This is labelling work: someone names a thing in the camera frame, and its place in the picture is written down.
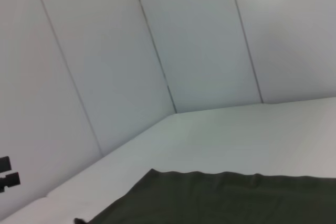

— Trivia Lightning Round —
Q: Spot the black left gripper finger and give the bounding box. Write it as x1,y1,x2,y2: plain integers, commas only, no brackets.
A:
0,156,13,173
0,171,22,194

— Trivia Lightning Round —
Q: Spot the dark green FREE! t-shirt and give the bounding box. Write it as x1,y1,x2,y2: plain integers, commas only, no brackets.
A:
88,168,336,224

